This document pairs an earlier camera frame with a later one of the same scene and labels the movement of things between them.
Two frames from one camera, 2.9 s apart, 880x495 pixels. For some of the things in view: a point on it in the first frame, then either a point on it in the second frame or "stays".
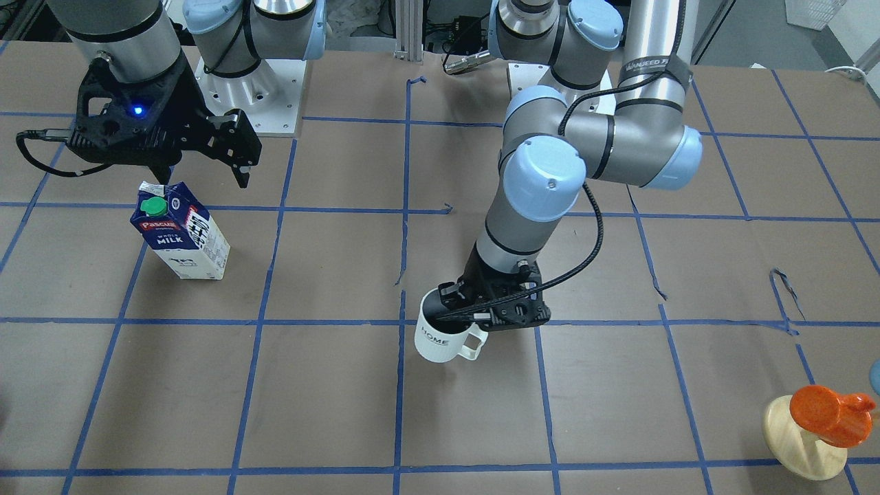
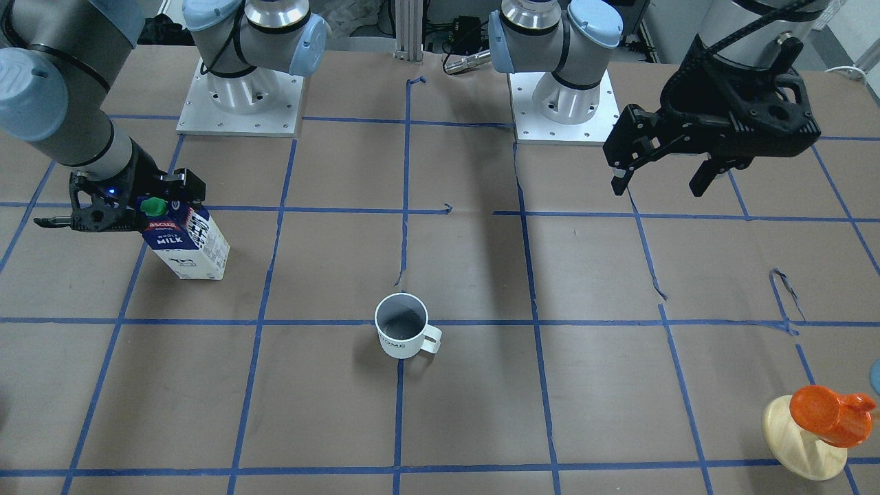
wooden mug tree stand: (799, 452) stays
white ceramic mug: (441, 339) → (401, 323)
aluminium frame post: (409, 30) stays
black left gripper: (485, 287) → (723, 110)
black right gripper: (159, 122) → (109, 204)
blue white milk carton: (174, 225) stays
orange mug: (838, 419) stays
